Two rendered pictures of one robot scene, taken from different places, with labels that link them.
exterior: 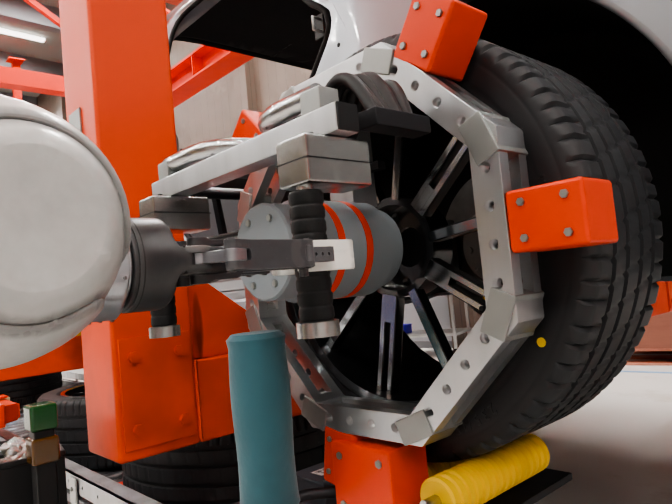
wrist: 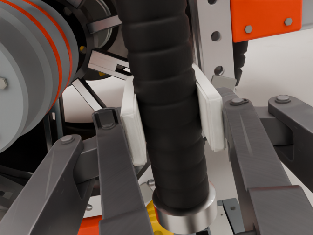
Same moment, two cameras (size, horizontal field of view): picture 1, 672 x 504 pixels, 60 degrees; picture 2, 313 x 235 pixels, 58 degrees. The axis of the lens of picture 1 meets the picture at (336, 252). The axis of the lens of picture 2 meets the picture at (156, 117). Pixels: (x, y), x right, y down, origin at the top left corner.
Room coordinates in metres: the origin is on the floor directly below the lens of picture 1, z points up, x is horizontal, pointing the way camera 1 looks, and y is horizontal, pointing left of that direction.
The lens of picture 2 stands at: (0.48, 0.14, 0.89)
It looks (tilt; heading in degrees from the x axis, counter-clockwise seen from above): 24 degrees down; 314
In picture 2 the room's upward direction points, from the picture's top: 11 degrees counter-clockwise
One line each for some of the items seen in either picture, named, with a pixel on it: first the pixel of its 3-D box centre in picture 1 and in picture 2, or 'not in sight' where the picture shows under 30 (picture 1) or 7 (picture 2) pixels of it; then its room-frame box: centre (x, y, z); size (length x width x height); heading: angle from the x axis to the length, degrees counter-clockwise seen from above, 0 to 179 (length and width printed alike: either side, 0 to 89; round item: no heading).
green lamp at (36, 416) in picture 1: (40, 416); not in sight; (0.91, 0.48, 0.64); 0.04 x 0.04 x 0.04; 42
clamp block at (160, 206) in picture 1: (175, 214); not in sight; (0.86, 0.23, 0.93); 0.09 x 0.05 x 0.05; 132
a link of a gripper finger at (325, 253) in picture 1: (317, 253); (248, 112); (0.54, 0.02, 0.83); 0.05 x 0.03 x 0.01; 132
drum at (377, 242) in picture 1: (322, 250); (1, 63); (0.82, 0.02, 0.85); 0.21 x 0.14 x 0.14; 132
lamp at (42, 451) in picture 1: (42, 449); not in sight; (0.91, 0.48, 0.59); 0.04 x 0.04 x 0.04; 42
